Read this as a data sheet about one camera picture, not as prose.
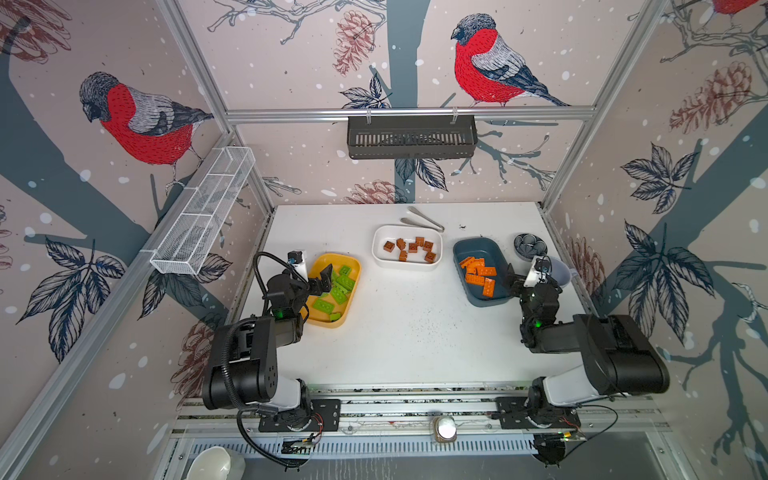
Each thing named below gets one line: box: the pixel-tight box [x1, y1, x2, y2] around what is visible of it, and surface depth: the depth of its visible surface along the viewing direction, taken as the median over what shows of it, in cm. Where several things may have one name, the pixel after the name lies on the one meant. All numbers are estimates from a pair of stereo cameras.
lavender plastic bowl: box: [549, 256, 578, 288], surface depth 96 cm
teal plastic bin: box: [452, 237, 512, 307], surface depth 102 cm
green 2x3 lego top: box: [331, 284, 348, 305], surface depth 97 cm
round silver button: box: [434, 415, 458, 443], surface depth 64 cm
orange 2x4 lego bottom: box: [465, 273, 485, 286], surface depth 100 cm
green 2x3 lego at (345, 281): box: [336, 275, 355, 290], surface depth 100 cm
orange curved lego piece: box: [462, 259, 481, 275], surface depth 103 cm
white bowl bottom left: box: [187, 446, 231, 480], surface depth 61 cm
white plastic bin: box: [372, 224, 443, 271], surface depth 109 cm
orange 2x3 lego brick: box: [477, 266, 497, 277], surface depth 102 cm
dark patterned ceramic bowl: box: [513, 233, 548, 262], surface depth 106 cm
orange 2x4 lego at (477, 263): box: [466, 258, 485, 274], surface depth 103 cm
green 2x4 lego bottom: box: [312, 299, 334, 314], surface depth 95 cm
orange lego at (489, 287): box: [483, 277, 495, 298], surface depth 98 cm
